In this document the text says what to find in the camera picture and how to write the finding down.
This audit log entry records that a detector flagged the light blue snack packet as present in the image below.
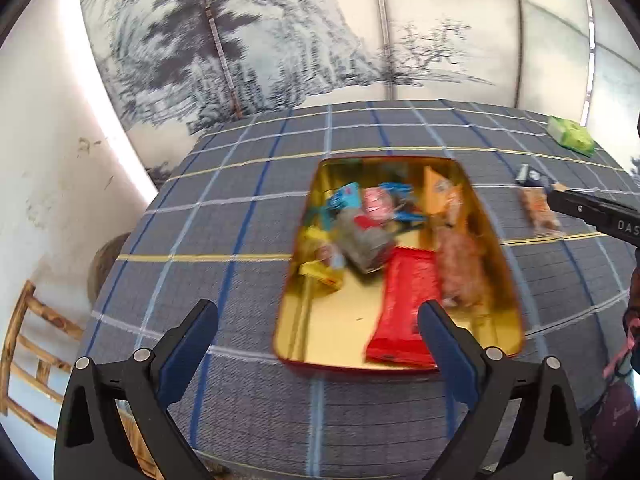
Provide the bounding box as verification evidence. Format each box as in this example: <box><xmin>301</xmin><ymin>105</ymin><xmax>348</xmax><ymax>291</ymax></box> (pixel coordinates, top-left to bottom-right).
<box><xmin>320</xmin><ymin>182</ymin><xmax>362</xmax><ymax>223</ymax></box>

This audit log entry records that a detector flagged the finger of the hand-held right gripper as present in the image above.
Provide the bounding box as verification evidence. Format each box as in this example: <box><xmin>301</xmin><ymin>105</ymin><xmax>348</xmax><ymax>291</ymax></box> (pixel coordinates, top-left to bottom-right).
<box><xmin>546</xmin><ymin>182</ymin><xmax>609</xmax><ymax>234</ymax></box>

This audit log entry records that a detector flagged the green snack packet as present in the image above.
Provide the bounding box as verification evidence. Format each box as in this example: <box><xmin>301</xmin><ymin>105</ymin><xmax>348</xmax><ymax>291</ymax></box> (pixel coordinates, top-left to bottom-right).
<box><xmin>546</xmin><ymin>115</ymin><xmax>597</xmax><ymax>157</ymax></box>

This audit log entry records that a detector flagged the clear packet of orange snacks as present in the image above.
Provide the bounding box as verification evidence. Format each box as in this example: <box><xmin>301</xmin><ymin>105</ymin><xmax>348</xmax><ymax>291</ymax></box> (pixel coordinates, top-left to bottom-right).
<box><xmin>519</xmin><ymin>186</ymin><xmax>565</xmax><ymax>239</ymax></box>
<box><xmin>434</xmin><ymin>222</ymin><xmax>490</xmax><ymax>309</ymax></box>

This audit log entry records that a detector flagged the orange snack packet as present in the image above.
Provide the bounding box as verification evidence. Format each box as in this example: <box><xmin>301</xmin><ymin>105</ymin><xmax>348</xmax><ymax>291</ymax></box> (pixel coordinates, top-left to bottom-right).
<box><xmin>424</xmin><ymin>166</ymin><xmax>471</xmax><ymax>233</ymax></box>

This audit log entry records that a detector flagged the yellow clear snack packet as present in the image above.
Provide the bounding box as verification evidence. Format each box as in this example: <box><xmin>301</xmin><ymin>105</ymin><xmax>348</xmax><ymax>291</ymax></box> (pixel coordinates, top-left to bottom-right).
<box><xmin>299</xmin><ymin>225</ymin><xmax>347</xmax><ymax>291</ymax></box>

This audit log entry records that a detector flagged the person's dark clothing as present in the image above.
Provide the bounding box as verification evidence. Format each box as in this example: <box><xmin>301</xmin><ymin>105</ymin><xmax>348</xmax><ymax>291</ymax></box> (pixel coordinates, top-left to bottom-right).
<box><xmin>587</xmin><ymin>240</ymin><xmax>640</xmax><ymax>461</ymax></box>

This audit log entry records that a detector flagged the gold metal tray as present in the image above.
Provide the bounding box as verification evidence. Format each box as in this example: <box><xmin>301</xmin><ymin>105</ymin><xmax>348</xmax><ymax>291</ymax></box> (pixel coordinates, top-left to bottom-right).
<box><xmin>272</xmin><ymin>156</ymin><xmax>526</xmax><ymax>373</ymax></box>

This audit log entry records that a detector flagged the red snack bar packet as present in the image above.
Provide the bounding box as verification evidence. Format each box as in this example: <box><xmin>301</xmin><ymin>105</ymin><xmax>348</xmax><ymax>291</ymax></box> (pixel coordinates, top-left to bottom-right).
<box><xmin>365</xmin><ymin>246</ymin><xmax>443</xmax><ymax>370</ymax></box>

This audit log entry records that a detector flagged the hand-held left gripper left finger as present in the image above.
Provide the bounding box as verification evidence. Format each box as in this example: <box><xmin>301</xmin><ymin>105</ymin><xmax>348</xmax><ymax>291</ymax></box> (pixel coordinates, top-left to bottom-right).
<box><xmin>54</xmin><ymin>299</ymin><xmax>219</xmax><ymax>480</ymax></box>

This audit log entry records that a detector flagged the pink snack packet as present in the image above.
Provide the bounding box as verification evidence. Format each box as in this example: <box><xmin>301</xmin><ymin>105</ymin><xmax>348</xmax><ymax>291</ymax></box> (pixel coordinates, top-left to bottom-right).
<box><xmin>361</xmin><ymin>186</ymin><xmax>397</xmax><ymax>222</ymax></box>

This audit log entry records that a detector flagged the blue cracker packet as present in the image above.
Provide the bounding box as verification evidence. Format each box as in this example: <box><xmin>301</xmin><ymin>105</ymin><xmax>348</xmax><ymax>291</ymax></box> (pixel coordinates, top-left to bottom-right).
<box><xmin>516</xmin><ymin>163</ymin><xmax>557</xmax><ymax>190</ymax></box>

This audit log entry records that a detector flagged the grey clear snack packet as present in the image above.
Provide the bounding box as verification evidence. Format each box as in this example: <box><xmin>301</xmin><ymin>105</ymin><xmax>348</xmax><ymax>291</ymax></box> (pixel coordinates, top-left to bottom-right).
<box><xmin>334</xmin><ymin>210</ymin><xmax>396</xmax><ymax>274</ymax></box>

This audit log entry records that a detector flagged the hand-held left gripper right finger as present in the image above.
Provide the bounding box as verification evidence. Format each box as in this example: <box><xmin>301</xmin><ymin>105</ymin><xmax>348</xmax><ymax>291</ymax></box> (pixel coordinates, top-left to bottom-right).
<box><xmin>417</xmin><ymin>300</ymin><xmax>586</xmax><ymax>480</ymax></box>

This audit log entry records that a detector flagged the wooden chair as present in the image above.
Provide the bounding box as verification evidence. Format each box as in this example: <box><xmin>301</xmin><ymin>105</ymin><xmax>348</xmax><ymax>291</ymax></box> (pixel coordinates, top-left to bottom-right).
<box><xmin>0</xmin><ymin>280</ymin><xmax>86</xmax><ymax>441</ymax></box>

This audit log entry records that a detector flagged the landscape painted screen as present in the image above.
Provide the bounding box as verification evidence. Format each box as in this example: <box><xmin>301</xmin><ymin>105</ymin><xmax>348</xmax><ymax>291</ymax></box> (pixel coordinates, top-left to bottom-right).
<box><xmin>75</xmin><ymin>0</ymin><xmax>640</xmax><ymax>136</ymax></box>

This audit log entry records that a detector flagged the brown round stool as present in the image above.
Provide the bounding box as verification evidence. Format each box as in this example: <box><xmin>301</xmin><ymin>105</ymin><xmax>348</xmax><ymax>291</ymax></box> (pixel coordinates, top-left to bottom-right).
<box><xmin>87</xmin><ymin>232</ymin><xmax>132</xmax><ymax>306</ymax></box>

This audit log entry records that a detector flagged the grey plaid tablecloth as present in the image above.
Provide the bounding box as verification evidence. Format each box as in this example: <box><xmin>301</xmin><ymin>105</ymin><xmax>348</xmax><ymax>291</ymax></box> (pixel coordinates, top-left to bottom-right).
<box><xmin>80</xmin><ymin>99</ymin><xmax>640</xmax><ymax>480</ymax></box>

